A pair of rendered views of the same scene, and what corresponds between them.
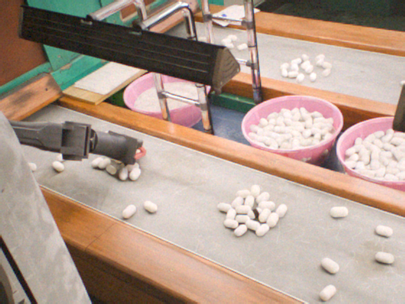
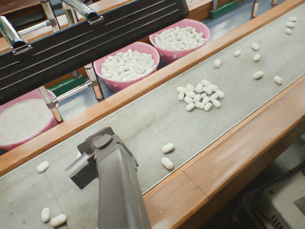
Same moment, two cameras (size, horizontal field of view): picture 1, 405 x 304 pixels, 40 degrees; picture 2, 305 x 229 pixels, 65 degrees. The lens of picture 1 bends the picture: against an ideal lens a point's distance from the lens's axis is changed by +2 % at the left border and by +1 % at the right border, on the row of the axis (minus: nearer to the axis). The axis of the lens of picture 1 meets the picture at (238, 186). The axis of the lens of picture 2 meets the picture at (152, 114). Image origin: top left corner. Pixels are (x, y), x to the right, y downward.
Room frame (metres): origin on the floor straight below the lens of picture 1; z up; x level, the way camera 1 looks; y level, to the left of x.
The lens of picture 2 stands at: (0.89, 0.59, 1.33)
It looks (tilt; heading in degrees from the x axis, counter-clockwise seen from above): 48 degrees down; 289
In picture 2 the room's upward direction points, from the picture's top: 8 degrees counter-clockwise
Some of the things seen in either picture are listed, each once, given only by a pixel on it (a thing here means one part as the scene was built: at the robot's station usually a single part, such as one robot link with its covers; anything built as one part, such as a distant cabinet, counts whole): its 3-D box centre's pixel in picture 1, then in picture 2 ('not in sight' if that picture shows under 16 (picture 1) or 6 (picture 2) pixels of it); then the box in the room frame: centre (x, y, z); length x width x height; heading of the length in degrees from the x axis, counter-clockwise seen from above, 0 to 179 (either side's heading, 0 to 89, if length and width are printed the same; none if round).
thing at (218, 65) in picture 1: (116, 39); (63, 47); (1.18, 0.22, 1.08); 0.62 x 0.08 x 0.07; 50
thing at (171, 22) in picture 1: (167, 15); not in sight; (1.94, 0.16, 0.83); 0.30 x 0.06 x 0.07; 140
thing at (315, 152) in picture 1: (292, 135); (128, 69); (1.22, -0.16, 0.72); 0.27 x 0.27 x 0.10
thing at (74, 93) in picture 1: (116, 74); not in sight; (1.65, 0.34, 0.77); 0.33 x 0.15 x 0.01; 140
